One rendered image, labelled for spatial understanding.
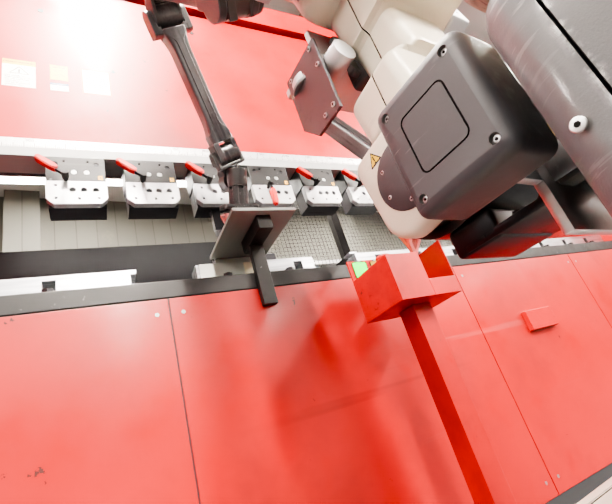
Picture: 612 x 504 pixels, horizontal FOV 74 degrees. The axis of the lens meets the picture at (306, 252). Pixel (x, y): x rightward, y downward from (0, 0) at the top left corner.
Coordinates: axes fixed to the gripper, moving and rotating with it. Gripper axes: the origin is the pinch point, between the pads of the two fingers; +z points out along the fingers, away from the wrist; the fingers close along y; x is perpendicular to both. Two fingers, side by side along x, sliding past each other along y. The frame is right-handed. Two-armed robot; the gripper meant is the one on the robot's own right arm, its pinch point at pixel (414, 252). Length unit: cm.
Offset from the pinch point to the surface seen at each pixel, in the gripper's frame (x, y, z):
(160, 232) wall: -1, 407, -121
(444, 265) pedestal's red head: -5.0, -4.6, 5.0
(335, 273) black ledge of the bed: 12.8, 20.8, 0.9
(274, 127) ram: 11, 50, -63
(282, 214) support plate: 30.8, 13.9, -15.5
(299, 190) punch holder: 7, 45, -35
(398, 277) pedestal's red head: 13.3, -6.9, 7.1
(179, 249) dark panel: 42, 96, -26
